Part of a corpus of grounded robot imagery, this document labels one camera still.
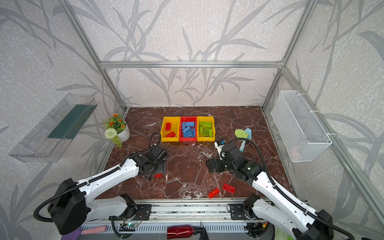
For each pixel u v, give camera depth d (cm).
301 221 40
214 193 79
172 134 103
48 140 64
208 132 102
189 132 102
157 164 76
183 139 98
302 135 61
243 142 99
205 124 105
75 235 67
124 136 96
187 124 105
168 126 108
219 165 66
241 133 103
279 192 45
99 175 47
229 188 81
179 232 65
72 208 39
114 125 91
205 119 108
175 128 108
